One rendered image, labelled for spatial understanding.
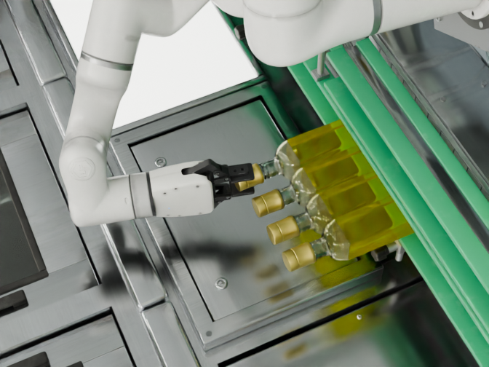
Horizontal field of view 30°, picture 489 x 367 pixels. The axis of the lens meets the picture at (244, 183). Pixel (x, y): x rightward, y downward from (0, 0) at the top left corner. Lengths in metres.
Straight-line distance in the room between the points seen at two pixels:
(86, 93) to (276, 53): 0.48
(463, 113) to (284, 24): 0.45
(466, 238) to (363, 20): 0.38
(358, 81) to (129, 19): 0.38
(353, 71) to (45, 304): 0.66
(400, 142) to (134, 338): 0.55
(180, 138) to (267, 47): 0.66
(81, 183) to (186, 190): 0.17
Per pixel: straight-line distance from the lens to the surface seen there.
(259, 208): 1.48
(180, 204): 1.51
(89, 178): 1.46
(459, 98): 1.46
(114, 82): 1.44
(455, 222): 1.35
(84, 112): 1.55
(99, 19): 1.42
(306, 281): 1.57
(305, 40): 1.11
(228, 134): 1.75
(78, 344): 1.60
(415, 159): 1.40
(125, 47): 1.43
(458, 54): 1.52
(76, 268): 1.67
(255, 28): 1.11
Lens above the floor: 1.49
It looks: 13 degrees down
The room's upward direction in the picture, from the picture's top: 111 degrees counter-clockwise
